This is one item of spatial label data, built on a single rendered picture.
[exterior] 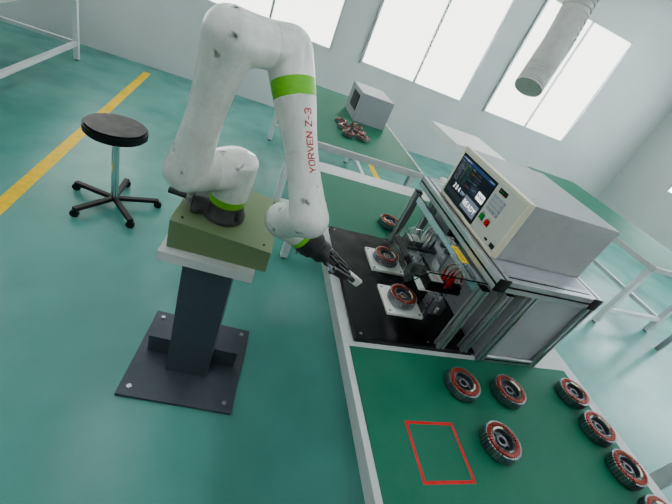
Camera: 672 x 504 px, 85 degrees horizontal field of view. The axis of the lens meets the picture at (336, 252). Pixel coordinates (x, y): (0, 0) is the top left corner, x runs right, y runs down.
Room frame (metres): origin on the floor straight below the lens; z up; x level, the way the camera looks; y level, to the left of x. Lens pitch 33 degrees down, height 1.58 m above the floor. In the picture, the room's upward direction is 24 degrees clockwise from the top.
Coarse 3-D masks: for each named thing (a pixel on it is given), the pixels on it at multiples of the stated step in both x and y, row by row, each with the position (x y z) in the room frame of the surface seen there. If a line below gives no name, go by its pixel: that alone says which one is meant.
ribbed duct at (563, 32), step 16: (576, 0) 2.58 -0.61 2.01; (592, 0) 2.58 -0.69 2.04; (560, 16) 2.58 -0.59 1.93; (576, 16) 2.55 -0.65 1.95; (560, 32) 2.52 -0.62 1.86; (576, 32) 2.55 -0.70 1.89; (544, 48) 2.50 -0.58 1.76; (560, 48) 2.49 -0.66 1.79; (528, 64) 2.48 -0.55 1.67; (544, 64) 2.44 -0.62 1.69; (560, 64) 2.52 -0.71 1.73; (528, 80) 2.41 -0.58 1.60; (544, 80) 2.41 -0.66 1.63; (528, 96) 2.51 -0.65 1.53
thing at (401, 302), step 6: (390, 288) 1.13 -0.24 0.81; (396, 288) 1.14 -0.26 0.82; (402, 288) 1.16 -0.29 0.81; (408, 288) 1.17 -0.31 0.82; (390, 294) 1.10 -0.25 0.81; (396, 294) 1.10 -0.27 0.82; (408, 294) 1.15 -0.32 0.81; (414, 294) 1.15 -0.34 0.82; (390, 300) 1.09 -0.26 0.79; (396, 300) 1.08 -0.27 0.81; (402, 300) 1.08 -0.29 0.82; (408, 300) 1.10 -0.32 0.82; (414, 300) 1.12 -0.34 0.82; (402, 306) 1.08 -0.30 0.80; (408, 306) 1.08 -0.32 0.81
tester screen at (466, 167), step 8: (464, 160) 1.45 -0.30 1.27; (464, 168) 1.43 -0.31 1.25; (472, 168) 1.39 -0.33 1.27; (456, 176) 1.44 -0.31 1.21; (464, 176) 1.40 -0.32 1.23; (472, 176) 1.36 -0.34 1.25; (480, 176) 1.33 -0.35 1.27; (464, 184) 1.38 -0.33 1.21; (480, 184) 1.31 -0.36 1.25; (488, 184) 1.27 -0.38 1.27; (448, 192) 1.44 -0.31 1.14; (456, 192) 1.39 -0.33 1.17; (464, 192) 1.36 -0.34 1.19; (488, 192) 1.25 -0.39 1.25; (456, 200) 1.37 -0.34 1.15; (472, 200) 1.30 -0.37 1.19
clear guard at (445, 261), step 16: (416, 240) 1.08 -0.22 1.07; (432, 240) 1.13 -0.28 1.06; (448, 240) 1.18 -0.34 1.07; (400, 256) 1.01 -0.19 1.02; (416, 256) 1.00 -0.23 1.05; (432, 256) 1.02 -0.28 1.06; (448, 256) 1.07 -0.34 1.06; (464, 256) 1.12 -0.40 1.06; (416, 272) 0.93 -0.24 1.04; (432, 272) 0.93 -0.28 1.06; (448, 272) 0.97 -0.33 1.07; (464, 272) 1.01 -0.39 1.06
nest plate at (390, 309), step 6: (378, 288) 1.15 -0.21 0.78; (384, 288) 1.16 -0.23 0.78; (384, 294) 1.12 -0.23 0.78; (384, 300) 1.09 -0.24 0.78; (384, 306) 1.07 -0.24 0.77; (390, 306) 1.07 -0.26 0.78; (396, 306) 1.09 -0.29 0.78; (414, 306) 1.13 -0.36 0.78; (390, 312) 1.04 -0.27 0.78; (396, 312) 1.05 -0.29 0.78; (402, 312) 1.07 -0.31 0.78; (408, 312) 1.08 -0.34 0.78; (414, 312) 1.10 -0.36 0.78; (420, 312) 1.11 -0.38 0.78; (414, 318) 1.08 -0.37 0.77; (420, 318) 1.09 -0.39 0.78
